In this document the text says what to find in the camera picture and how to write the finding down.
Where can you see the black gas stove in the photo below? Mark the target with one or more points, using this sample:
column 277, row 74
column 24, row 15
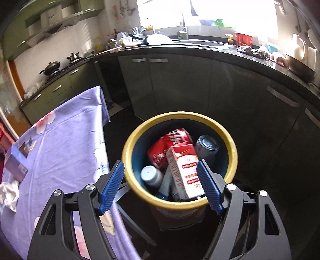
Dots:
column 65, row 68

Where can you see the green base cabinets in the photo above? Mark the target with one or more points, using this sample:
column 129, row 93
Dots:
column 50, row 92

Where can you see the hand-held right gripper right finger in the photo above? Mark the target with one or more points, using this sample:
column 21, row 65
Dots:
column 208, row 185

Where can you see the small steel pot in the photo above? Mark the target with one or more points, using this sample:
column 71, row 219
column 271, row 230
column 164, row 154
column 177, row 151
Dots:
column 74, row 57

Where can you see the dark dish cloth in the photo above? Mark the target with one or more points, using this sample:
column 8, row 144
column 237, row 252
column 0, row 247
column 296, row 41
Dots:
column 251, row 52

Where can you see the green wall cabinets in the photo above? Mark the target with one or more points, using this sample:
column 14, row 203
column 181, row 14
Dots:
column 15, row 32

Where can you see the white jug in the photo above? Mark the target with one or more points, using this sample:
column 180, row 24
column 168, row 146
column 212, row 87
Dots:
column 298, row 48

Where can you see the red checkered cloth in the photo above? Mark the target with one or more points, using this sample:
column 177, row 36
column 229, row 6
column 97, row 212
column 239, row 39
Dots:
column 5, row 136

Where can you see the purple floral tablecloth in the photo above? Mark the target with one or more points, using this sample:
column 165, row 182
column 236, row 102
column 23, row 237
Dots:
column 65, row 140

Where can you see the black wok with lid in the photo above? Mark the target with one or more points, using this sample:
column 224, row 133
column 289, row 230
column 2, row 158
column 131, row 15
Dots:
column 51, row 66

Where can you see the red instant noodle tub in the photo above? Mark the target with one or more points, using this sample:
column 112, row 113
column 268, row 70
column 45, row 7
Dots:
column 243, row 38

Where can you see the crumpled white paper towel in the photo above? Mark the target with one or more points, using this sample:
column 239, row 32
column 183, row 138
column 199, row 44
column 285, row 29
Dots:
column 10, row 192

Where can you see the dark metal bowl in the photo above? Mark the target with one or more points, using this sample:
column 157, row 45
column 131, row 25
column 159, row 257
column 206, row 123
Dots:
column 300, row 67

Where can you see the blue plastic bowl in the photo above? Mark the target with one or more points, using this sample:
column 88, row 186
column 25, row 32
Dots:
column 206, row 22

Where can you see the tall steel faucet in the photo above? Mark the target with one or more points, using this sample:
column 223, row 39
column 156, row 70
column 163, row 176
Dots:
column 183, row 32

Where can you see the black frying pan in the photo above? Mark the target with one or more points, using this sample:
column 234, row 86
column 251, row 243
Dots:
column 137, row 37

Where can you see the white and blue tube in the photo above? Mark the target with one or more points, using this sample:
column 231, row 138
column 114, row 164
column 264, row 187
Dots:
column 166, row 186

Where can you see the white dish rack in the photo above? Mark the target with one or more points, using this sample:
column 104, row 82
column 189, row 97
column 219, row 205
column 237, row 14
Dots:
column 122, row 38

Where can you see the red and white carton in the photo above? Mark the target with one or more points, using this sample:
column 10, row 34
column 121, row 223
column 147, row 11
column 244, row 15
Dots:
column 185, row 170

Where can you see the wooden rolling pin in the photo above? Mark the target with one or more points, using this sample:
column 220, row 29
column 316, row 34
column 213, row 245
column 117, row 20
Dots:
column 130, row 45

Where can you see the clear plastic bag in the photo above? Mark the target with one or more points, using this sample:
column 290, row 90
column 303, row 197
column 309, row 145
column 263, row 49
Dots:
column 33, row 88

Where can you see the bright kitchen window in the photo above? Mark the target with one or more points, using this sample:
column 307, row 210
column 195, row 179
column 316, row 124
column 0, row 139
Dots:
column 225, row 15

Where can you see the yellow-rimmed trash bin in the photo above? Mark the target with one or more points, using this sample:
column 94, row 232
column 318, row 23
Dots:
column 178, row 117

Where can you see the green plastic basket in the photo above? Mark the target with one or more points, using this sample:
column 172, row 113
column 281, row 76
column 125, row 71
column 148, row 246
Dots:
column 222, row 23

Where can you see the steel range hood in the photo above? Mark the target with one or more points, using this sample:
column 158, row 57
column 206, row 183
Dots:
column 50, row 30

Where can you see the grey table leg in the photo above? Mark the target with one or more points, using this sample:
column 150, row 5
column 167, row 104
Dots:
column 140, row 225

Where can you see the dark base cabinets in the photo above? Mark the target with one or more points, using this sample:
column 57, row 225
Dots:
column 180, row 85

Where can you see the clear plastic water bottle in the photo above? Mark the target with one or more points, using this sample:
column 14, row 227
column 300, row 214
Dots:
column 207, row 147

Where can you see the small yellow tap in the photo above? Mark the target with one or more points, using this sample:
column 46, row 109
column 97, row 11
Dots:
column 229, row 38

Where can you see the crushed red soda can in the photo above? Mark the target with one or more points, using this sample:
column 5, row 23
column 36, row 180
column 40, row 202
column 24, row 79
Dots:
column 162, row 150

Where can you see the white pill bottle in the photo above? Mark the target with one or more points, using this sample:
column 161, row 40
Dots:
column 150, row 175

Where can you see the white dish by sink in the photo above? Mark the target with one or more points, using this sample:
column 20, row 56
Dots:
column 158, row 39

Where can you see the yellow oil bottle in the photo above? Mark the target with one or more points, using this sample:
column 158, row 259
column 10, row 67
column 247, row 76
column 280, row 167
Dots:
column 98, row 45

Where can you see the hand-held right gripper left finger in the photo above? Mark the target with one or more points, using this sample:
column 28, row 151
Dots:
column 112, row 187

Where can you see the purple cardboard box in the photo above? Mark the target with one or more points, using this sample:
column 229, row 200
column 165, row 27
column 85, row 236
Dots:
column 15, row 165

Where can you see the steel kitchen sink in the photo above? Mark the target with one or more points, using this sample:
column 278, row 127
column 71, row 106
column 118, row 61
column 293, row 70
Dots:
column 200, row 43

